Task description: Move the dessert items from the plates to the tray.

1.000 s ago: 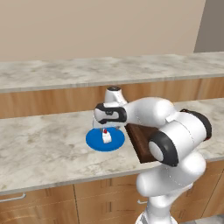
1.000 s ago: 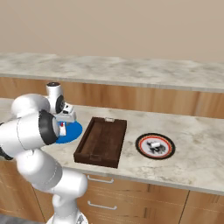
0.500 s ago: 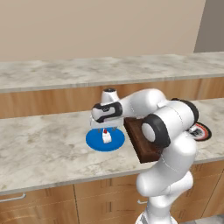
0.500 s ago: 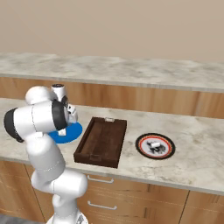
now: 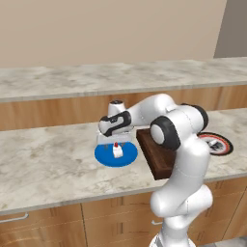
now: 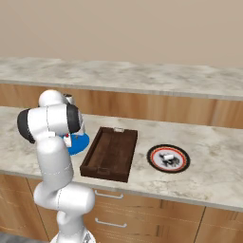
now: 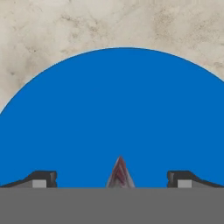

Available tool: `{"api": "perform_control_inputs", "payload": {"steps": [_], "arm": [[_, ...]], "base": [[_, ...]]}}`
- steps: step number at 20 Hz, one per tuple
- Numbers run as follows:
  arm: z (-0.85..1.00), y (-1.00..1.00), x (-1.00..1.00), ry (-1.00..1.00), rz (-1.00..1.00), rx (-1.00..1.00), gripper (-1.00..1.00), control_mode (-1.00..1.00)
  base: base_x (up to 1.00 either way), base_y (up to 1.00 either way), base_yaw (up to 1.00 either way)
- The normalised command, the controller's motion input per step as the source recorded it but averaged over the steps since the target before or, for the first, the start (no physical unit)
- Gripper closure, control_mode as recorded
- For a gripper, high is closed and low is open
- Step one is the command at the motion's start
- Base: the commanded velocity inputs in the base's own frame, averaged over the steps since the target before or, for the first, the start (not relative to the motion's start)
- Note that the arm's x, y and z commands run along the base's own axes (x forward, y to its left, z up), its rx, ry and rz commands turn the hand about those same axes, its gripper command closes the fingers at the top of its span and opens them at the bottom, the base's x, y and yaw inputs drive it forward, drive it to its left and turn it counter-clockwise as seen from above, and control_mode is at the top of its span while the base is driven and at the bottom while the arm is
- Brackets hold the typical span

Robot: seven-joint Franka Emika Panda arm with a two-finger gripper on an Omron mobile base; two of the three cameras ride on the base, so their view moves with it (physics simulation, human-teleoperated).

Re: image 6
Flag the black red white plate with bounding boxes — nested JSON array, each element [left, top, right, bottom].
[[146, 143, 192, 174]]

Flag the wooden raised counter panel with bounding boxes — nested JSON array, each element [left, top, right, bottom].
[[0, 83, 243, 130]]

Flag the silver drawer handle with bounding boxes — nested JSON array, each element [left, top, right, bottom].
[[94, 216, 128, 229], [93, 189, 124, 200]]

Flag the wooden cupboard door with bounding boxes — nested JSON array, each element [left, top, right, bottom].
[[0, 172, 49, 243], [193, 206, 243, 243]]

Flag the blue plate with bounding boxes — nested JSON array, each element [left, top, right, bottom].
[[59, 131, 91, 157]]

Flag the white dessert with red dot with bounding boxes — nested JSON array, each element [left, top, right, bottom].
[[64, 133, 73, 148]]

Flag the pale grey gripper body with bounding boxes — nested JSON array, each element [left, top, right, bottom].
[[78, 111, 86, 137]]

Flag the wooden drawer front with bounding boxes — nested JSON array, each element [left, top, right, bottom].
[[83, 212, 204, 243], [90, 185, 207, 222]]

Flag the dark brown wooden tray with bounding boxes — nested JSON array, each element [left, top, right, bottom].
[[79, 126, 139, 184]]

